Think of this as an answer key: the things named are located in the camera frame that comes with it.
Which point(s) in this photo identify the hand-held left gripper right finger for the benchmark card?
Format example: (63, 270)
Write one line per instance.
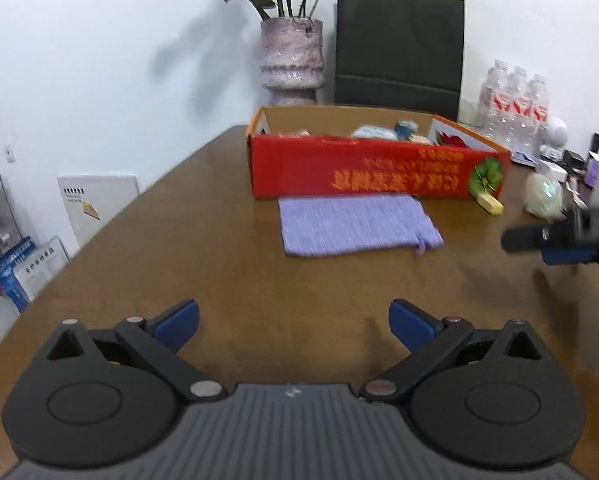
(412, 325)

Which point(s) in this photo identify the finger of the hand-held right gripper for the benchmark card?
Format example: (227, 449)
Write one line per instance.
(534, 237)
(567, 256)

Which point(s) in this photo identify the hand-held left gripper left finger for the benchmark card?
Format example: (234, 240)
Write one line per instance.
(179, 322)

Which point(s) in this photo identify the purple woven cloth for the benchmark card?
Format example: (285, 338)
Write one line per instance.
(349, 225)

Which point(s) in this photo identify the red cardboard box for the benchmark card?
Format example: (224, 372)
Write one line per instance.
(369, 170)

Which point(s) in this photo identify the blue yarn ball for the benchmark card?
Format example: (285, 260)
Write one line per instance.
(406, 129)

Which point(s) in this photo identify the wooden desktop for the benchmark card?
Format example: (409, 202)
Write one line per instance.
(229, 280)

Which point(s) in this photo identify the iridescent crumpled ball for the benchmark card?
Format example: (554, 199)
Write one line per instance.
(543, 194)

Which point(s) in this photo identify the small yellow block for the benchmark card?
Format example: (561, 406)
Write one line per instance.
(490, 203)

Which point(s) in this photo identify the purple small box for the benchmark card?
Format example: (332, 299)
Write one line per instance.
(595, 170)

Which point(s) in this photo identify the white charger brick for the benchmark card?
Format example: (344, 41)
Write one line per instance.
(550, 170)

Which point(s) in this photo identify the black power adapter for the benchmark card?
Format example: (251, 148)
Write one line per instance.
(574, 158)

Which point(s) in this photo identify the purple patterned packet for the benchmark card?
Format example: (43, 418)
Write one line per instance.
(524, 158)

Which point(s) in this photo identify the white round robot speaker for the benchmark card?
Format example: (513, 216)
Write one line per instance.
(554, 137)

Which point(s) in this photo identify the clear water bottle red label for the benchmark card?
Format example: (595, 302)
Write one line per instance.
(515, 110)
(494, 105)
(535, 115)

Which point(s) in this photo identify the clear plastic container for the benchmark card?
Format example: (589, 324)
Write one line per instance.
(472, 114)

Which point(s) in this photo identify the white box on floor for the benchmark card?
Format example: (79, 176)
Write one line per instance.
(99, 205)

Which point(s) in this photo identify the blue carton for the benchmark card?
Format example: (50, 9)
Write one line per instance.
(19, 270)

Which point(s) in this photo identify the black paper bag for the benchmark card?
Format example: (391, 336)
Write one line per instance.
(399, 45)

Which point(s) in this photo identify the wall outlet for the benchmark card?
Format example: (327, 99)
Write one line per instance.
(10, 153)

